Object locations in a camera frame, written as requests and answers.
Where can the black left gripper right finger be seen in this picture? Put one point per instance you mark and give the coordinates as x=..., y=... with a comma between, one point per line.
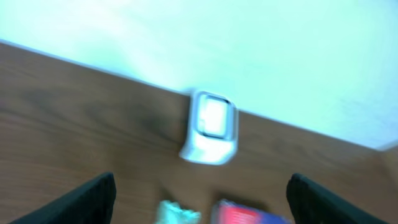
x=311, y=203

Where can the green tissue pack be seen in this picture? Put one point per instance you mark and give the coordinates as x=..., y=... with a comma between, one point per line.
x=171, y=213

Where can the red purple Carefree pad pack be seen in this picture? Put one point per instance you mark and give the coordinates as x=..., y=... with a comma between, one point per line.
x=228, y=212

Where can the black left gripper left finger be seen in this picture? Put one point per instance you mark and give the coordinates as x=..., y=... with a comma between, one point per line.
x=91, y=202

